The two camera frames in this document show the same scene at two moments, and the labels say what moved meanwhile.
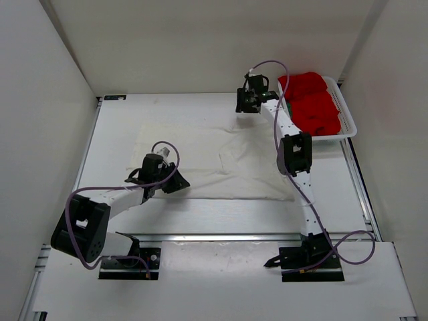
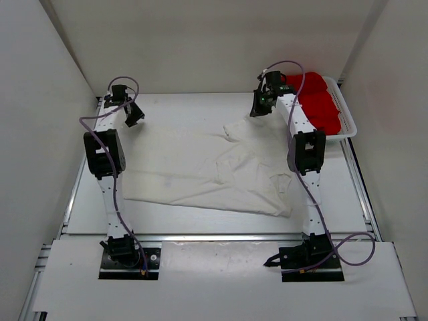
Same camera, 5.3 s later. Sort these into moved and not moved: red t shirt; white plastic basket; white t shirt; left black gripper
Moved: left black gripper; white t shirt
Not moved: white plastic basket; red t shirt
